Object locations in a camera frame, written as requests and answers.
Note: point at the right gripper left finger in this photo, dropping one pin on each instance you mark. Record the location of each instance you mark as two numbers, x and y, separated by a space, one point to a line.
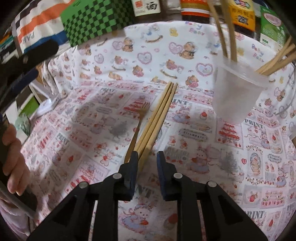
121 185

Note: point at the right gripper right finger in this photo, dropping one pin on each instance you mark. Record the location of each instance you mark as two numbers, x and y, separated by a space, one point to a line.
174 185

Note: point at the clear plastic cup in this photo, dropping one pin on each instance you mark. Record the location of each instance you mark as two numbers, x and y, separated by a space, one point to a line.
237 88

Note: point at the left hand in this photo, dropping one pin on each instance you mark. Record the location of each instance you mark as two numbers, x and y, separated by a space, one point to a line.
15 167

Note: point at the white paper item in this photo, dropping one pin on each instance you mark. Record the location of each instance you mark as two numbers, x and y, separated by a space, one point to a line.
47 106

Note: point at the striped cloth backdrop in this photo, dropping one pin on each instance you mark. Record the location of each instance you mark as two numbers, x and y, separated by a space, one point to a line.
39 22

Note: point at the green checkered box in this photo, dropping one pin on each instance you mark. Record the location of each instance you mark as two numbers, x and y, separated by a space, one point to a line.
86 20

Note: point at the printed tablecloth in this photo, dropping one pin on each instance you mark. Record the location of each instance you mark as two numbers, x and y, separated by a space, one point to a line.
112 84

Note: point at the cooking wine bottle white label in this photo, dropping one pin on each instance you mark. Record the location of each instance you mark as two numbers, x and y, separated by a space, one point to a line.
146 7

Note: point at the red cap vinegar bottle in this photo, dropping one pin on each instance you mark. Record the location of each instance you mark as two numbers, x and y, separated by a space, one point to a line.
195 11

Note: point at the green drink carton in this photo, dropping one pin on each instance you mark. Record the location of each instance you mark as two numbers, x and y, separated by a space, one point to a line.
272 31

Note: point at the yellow label soy sauce bottle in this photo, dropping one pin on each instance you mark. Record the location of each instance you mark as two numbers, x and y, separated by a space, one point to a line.
242 16

